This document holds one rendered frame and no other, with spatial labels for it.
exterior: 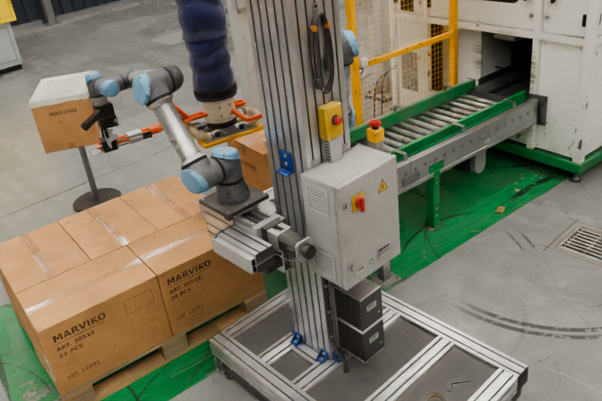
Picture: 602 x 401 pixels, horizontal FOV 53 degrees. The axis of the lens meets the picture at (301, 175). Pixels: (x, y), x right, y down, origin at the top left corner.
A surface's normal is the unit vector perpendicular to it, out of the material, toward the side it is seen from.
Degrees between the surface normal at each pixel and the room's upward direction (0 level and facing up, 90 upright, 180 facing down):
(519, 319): 0
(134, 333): 90
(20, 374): 0
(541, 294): 0
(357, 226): 90
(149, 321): 90
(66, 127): 90
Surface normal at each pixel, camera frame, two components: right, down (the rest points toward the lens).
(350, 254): 0.69, 0.27
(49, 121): 0.22, 0.42
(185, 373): -0.11, -0.89
